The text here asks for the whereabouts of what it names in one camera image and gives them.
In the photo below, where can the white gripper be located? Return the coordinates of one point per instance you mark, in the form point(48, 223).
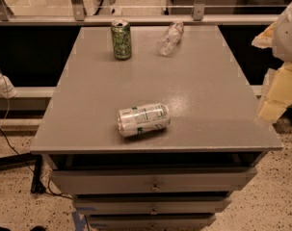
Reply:
point(289, 38)

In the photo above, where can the green soda can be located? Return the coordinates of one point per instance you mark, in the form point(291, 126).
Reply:
point(121, 39)

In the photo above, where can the white 7up can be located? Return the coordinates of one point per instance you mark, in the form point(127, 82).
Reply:
point(143, 119)

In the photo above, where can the clear plastic water bottle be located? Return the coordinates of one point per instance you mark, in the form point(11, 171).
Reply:
point(170, 39)

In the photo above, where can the top grey drawer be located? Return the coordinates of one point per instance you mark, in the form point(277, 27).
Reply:
point(158, 180)

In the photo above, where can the grey drawer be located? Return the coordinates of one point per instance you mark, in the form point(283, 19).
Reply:
point(158, 180)
point(152, 205)
point(149, 221)

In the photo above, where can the grey drawer cabinet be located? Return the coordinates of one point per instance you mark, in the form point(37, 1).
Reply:
point(152, 142)

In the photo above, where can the middle grey drawer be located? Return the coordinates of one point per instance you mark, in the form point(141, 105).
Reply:
point(152, 205)

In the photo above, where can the bottom grey drawer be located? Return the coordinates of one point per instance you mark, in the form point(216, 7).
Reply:
point(149, 221)

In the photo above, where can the white power plug adapter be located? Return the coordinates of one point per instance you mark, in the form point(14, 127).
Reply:
point(7, 88)

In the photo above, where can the metal window rail frame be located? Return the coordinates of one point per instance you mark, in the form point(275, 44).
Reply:
point(139, 12)

